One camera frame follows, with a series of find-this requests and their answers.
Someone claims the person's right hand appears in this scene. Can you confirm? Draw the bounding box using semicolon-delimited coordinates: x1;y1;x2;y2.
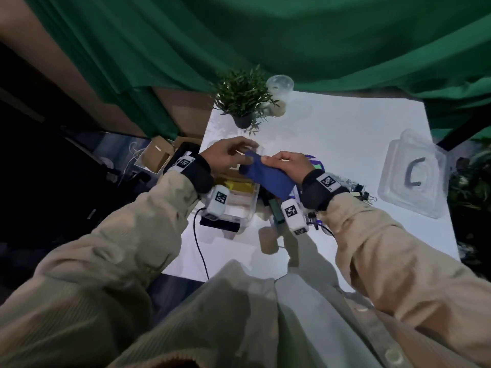
260;151;316;187

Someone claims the white cable bundle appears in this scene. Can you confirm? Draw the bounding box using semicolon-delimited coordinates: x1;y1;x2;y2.
128;141;148;165

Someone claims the leafy green foliage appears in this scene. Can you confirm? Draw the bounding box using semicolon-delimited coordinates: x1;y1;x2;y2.
447;140;491;280

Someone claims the black device on floor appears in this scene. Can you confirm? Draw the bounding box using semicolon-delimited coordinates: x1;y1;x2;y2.
163;141;201;175

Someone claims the clear plastic storage box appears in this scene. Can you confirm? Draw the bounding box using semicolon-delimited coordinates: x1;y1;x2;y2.
199;140;265;236

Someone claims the teal highlighter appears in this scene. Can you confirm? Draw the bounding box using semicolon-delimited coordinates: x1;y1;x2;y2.
268;198;285;225

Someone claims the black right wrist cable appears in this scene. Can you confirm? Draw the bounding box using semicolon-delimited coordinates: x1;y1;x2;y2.
306;212;335;238

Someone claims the right wrist camera with strap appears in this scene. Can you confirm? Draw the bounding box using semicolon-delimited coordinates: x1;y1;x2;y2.
280;169;350;236

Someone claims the person's beige shirt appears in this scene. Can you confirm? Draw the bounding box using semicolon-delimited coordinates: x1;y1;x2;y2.
107;260;491;368

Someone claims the person's left hand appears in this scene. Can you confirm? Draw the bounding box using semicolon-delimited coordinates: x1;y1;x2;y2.
198;136;258;177

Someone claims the person's right forearm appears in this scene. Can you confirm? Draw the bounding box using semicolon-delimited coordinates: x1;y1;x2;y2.
318;191;491;364

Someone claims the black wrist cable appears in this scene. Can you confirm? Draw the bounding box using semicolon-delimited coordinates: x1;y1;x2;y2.
191;208;211;281
306;212;335;238

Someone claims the small potted green plant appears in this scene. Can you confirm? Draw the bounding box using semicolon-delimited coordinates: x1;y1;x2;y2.
210;65;280;135

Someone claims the clear plastic box lid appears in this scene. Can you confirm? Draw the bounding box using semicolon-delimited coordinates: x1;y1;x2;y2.
377;129;449;220

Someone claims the pile of markers and pens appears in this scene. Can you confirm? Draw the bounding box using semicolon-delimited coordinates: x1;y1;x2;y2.
259;186;323;231

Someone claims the person's left forearm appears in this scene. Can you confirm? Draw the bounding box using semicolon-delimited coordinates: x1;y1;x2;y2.
0;172;200;368

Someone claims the pile of silver paper clips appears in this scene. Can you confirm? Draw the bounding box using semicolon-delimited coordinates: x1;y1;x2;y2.
333;176;378;208

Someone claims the wrist camera with strap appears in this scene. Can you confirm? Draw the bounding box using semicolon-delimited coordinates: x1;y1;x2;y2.
280;169;350;236
163;151;231;223

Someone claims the left wrist camera with strap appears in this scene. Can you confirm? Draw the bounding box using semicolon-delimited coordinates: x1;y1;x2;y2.
163;151;231;223

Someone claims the green fabric curtain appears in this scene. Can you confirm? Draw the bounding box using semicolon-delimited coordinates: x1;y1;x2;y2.
23;0;491;141

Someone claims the black metal pole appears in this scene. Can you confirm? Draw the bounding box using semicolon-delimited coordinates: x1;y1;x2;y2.
435;110;491;152

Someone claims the small open cardboard box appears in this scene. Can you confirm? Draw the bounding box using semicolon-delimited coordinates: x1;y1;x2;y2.
135;135;175;176

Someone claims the clear plastic cup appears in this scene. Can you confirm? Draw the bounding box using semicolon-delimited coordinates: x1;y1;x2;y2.
265;74;295;118

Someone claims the white table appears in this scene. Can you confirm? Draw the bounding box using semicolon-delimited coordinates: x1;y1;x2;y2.
161;90;461;294

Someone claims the blue round card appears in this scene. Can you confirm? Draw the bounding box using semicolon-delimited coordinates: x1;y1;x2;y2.
289;154;326;200

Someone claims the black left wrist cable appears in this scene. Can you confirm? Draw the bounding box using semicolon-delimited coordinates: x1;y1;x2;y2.
191;208;211;281

